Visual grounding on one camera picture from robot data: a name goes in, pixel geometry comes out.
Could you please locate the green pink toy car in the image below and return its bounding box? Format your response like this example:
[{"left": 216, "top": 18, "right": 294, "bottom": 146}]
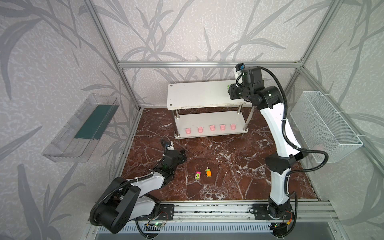
[{"left": 195, "top": 172, "right": 201, "bottom": 180}]

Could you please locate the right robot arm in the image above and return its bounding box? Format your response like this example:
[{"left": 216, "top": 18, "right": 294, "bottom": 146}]
[{"left": 229, "top": 64, "right": 304, "bottom": 219}]

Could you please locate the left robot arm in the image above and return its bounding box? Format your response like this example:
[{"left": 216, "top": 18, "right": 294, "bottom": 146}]
[{"left": 89, "top": 147, "right": 187, "bottom": 234}]

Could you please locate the white two-tier shelf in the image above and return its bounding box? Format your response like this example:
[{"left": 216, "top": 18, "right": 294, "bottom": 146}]
[{"left": 167, "top": 80, "right": 252, "bottom": 139}]

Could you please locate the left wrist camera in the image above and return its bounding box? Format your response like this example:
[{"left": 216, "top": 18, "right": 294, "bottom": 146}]
[{"left": 161, "top": 139, "right": 174, "bottom": 153}]

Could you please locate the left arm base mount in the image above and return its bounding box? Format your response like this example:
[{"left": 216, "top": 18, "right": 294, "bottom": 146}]
[{"left": 142, "top": 204, "right": 175, "bottom": 221}]

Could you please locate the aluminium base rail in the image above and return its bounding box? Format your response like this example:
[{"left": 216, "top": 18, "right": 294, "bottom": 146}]
[{"left": 86, "top": 200, "right": 340, "bottom": 224}]

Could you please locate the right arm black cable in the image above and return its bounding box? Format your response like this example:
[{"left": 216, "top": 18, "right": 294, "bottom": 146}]
[{"left": 236, "top": 66, "right": 330, "bottom": 238}]

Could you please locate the white wire mesh basket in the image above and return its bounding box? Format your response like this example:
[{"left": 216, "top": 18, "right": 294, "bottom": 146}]
[{"left": 291, "top": 91, "right": 363, "bottom": 163}]

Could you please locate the clear plastic wall bin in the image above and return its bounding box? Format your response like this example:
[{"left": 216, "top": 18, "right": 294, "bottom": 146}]
[{"left": 42, "top": 94, "right": 120, "bottom": 163}]

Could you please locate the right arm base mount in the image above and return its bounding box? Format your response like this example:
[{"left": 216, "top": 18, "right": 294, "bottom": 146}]
[{"left": 249, "top": 204, "right": 295, "bottom": 221}]

